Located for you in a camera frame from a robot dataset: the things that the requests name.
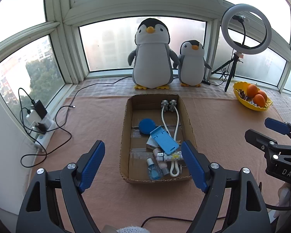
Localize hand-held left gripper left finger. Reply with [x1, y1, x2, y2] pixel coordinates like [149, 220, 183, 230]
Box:
[16, 140, 106, 233]

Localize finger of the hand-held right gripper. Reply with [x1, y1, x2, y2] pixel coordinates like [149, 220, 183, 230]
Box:
[265, 117, 291, 146]
[244, 129, 285, 157]

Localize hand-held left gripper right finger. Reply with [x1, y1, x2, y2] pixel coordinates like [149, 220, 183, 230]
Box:
[181, 140, 272, 233]

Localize white yellow-print cylinder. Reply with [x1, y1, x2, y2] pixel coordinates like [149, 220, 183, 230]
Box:
[163, 151, 184, 163]

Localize white cream tube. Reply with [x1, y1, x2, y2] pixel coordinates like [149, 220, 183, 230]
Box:
[153, 148, 171, 176]

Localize small blue bottle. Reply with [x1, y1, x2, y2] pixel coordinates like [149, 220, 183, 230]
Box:
[147, 158, 163, 180]

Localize light blue phone stand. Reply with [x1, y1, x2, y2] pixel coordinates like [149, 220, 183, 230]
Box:
[150, 126, 179, 156]

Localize white charger adapter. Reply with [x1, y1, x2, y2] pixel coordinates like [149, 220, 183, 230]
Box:
[146, 136, 160, 151]

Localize cardboard box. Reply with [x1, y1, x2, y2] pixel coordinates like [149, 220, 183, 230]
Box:
[120, 94, 198, 184]

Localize blue round lid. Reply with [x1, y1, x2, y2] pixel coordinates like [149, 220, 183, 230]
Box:
[139, 118, 157, 135]

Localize yellow fruit bowl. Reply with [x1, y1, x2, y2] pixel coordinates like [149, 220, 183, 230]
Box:
[233, 81, 273, 112]

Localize pink felt blanket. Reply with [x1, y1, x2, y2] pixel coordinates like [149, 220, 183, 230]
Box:
[27, 95, 291, 233]

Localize small wrapped candies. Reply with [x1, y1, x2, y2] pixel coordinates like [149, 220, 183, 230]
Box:
[237, 89, 254, 103]

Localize white power strip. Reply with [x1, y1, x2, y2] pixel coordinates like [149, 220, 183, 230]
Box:
[27, 116, 57, 149]

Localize white neck massager grey balls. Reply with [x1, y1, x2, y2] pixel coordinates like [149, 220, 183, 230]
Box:
[160, 99, 183, 177]

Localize black tripod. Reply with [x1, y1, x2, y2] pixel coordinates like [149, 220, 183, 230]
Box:
[211, 51, 244, 93]

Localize white plug-in charger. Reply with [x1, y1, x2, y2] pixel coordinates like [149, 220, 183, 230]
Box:
[26, 110, 43, 125]

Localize beige quilted mat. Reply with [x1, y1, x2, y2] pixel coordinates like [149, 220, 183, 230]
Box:
[73, 76, 291, 103]

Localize white knit clothing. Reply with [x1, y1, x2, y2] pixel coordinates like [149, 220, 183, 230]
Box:
[115, 226, 151, 233]

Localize black charger brick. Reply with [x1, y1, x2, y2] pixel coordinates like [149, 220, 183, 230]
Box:
[30, 99, 48, 118]

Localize small penguin plush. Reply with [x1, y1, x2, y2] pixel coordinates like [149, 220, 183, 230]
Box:
[173, 40, 212, 87]

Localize large penguin plush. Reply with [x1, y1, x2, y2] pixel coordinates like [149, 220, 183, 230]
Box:
[128, 17, 181, 90]

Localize black cable with plug tip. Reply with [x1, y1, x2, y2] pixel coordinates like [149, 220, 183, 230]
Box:
[21, 105, 75, 168]

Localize thick black cable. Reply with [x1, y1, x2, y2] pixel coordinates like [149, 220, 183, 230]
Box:
[266, 203, 291, 211]

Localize thin black cable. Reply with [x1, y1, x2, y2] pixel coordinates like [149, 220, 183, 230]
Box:
[141, 214, 227, 227]

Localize ring light cable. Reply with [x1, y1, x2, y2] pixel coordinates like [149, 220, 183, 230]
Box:
[202, 67, 230, 86]

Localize long black cable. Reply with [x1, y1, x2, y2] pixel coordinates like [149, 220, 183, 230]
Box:
[69, 76, 135, 106]

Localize black charger cable loop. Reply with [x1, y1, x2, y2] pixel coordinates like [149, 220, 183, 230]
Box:
[18, 87, 38, 136]

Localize white ring light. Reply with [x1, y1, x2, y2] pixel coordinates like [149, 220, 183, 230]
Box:
[221, 3, 272, 55]

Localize white window frame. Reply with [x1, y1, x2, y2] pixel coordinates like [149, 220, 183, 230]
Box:
[0, 0, 291, 95]

